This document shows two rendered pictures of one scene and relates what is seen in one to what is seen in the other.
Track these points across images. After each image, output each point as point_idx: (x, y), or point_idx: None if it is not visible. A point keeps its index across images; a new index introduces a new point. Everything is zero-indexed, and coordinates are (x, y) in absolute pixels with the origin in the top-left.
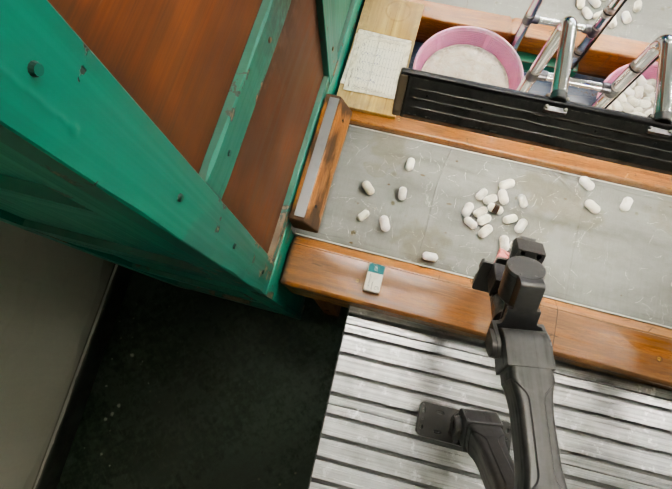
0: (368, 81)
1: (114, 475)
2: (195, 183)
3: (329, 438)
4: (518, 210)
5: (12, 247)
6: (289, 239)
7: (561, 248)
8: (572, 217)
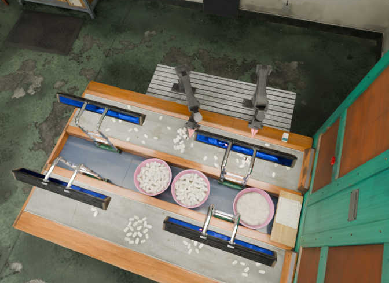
0: (291, 204)
1: None
2: (347, 103)
3: (291, 104)
4: (238, 158)
5: None
6: None
7: None
8: (221, 155)
